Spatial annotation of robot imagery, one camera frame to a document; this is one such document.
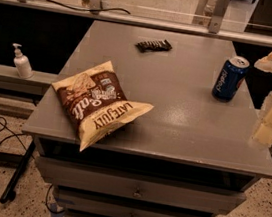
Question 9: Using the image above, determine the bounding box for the brown and cream chip bag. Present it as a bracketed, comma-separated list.
[52, 61, 153, 151]

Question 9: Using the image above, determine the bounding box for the blue pepsi can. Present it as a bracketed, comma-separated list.
[212, 56, 249, 102]

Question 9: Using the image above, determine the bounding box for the dark snack bar wrapper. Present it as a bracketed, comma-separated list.
[136, 40, 173, 53]

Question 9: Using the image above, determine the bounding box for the top grey drawer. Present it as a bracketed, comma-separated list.
[35, 157, 246, 215]

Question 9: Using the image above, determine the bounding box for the grey drawer cabinet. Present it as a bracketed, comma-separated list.
[9, 11, 272, 217]

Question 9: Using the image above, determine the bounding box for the middle grey drawer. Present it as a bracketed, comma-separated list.
[53, 188, 209, 217]

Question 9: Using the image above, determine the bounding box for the white pump dispenser bottle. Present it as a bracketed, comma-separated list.
[13, 43, 33, 79]

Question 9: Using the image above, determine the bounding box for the black table leg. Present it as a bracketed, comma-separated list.
[0, 142, 36, 204]

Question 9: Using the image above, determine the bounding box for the black cable on ledge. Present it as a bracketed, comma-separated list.
[0, 0, 132, 19]

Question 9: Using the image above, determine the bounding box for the metal railing frame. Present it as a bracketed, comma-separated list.
[0, 0, 272, 49]

